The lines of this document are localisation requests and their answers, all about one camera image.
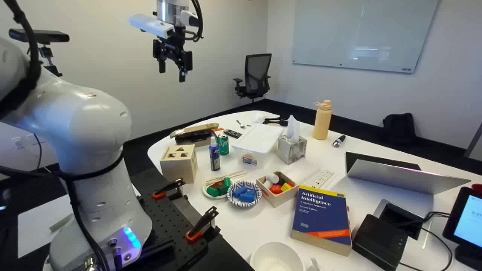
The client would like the white paper sheet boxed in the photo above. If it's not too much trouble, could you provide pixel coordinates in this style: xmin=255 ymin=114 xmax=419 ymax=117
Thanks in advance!
xmin=232 ymin=124 xmax=283 ymax=153

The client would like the wooden shape sorter box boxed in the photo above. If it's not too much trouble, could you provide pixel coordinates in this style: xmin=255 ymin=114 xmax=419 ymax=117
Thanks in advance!
xmin=160 ymin=144 xmax=198 ymax=183

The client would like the black perforated mounting board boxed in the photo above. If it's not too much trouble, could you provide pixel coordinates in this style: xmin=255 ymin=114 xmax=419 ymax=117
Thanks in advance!
xmin=124 ymin=168 xmax=253 ymax=271

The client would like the black camera on stand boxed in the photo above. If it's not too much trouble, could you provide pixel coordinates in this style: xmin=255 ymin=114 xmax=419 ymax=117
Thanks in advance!
xmin=9 ymin=28 xmax=70 ymax=76

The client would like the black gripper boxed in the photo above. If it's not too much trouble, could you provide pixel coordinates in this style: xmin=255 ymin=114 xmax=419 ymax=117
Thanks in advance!
xmin=152 ymin=31 xmax=193 ymax=82

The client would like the black orange clamp far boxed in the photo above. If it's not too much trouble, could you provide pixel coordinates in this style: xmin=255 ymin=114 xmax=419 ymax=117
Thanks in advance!
xmin=151 ymin=177 xmax=186 ymax=200

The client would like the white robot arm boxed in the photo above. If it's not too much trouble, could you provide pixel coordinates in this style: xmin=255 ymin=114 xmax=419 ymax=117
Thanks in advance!
xmin=0 ymin=0 xmax=184 ymax=271

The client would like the plate with green toy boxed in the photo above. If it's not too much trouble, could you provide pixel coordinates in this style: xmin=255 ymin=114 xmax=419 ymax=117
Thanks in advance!
xmin=204 ymin=177 xmax=232 ymax=198

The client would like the patterned bowl with blue blocks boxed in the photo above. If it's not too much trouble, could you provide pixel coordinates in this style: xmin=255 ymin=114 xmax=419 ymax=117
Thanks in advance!
xmin=228 ymin=180 xmax=261 ymax=207

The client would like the black power box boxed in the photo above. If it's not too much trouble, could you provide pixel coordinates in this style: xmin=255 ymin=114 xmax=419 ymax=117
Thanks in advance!
xmin=353 ymin=213 xmax=408 ymax=271

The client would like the wall whiteboard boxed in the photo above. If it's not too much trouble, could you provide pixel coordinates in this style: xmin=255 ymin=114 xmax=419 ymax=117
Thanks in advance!
xmin=293 ymin=0 xmax=440 ymax=73

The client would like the black office chair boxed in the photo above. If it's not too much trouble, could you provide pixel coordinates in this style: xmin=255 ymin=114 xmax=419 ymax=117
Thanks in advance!
xmin=235 ymin=52 xmax=271 ymax=100

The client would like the grey laptop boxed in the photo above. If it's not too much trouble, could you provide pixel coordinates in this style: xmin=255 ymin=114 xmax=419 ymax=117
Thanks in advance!
xmin=345 ymin=151 xmax=469 ymax=194

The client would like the beige water bottle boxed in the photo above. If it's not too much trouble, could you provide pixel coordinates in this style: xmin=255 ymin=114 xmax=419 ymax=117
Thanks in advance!
xmin=314 ymin=99 xmax=332 ymax=139

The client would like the white bowl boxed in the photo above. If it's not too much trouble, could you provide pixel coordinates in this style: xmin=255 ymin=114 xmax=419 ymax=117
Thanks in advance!
xmin=250 ymin=240 xmax=305 ymax=271

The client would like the dark glue bottle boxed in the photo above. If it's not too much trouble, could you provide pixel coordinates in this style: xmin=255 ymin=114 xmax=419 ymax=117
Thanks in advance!
xmin=210 ymin=135 xmax=220 ymax=171

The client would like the blue and yellow book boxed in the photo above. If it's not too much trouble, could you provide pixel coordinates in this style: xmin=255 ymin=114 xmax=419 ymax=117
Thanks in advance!
xmin=291 ymin=185 xmax=353 ymax=255

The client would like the white remote keypad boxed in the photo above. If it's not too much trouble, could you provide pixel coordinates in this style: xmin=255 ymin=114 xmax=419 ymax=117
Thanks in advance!
xmin=305 ymin=168 xmax=333 ymax=188

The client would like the black orange clamp near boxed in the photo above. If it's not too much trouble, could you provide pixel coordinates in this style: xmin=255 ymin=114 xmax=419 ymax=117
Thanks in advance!
xmin=186 ymin=206 xmax=220 ymax=242

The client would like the wooden tray with toys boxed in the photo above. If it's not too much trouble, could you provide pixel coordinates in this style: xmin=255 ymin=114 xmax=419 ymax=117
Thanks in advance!
xmin=256 ymin=171 xmax=299 ymax=207

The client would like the marble tissue box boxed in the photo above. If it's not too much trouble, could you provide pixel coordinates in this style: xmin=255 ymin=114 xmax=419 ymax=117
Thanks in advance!
xmin=277 ymin=115 xmax=308 ymax=163

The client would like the black orange clamp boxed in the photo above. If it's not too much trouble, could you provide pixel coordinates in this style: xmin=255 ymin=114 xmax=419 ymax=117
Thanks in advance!
xmin=186 ymin=206 xmax=220 ymax=242
xmin=151 ymin=177 xmax=186 ymax=200

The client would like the wooden brush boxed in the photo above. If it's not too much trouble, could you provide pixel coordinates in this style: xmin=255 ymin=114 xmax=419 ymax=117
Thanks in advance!
xmin=171 ymin=123 xmax=219 ymax=145

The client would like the black backpack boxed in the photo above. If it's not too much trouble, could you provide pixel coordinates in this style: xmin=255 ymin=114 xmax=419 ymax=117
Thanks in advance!
xmin=383 ymin=112 xmax=416 ymax=145

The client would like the black marker pen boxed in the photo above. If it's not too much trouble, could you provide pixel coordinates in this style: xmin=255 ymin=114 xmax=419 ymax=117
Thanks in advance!
xmin=332 ymin=135 xmax=347 ymax=147

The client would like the black tablet screen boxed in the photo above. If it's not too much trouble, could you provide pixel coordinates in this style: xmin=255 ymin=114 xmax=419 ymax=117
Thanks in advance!
xmin=443 ymin=186 xmax=482 ymax=271

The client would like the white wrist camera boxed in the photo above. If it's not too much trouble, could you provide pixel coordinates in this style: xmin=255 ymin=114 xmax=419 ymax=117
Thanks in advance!
xmin=130 ymin=13 xmax=175 ymax=39

